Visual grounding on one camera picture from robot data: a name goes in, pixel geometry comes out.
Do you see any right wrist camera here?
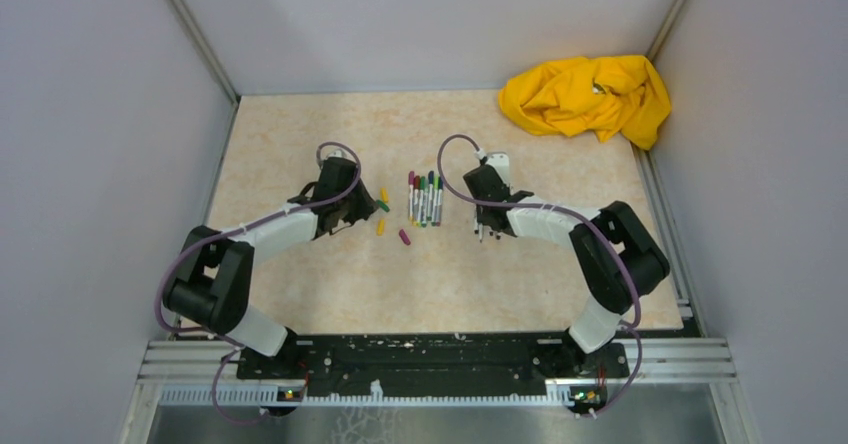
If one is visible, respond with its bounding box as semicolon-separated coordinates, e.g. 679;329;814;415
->
480;152;512;187

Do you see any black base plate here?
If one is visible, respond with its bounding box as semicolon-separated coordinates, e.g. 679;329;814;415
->
236;331;630;398

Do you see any yellow cloth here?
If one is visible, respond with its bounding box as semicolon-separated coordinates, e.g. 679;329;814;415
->
498;55;672;151

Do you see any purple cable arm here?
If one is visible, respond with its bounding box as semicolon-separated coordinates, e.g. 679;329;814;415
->
435;134;644;420
153;140;363;428

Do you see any marker, purple cap, yellow end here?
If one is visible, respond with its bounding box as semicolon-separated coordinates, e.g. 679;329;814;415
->
408;171;417;223

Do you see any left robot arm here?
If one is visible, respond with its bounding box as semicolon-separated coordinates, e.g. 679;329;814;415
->
160;153;377;378

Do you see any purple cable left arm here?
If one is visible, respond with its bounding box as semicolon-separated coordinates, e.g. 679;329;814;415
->
153;140;363;428

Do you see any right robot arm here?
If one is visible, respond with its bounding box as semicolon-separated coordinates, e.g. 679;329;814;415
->
463;159;671;376

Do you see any aluminium frame rail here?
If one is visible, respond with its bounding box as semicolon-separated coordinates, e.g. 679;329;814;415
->
120;300;763;443

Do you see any purple pen cap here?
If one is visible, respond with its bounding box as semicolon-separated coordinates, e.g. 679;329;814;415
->
398;229;411;246

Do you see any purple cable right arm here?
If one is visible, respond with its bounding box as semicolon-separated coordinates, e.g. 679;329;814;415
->
435;134;644;420

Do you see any marker, brown cap, yellow end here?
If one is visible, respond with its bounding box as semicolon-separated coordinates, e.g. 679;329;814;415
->
412;175;422;227

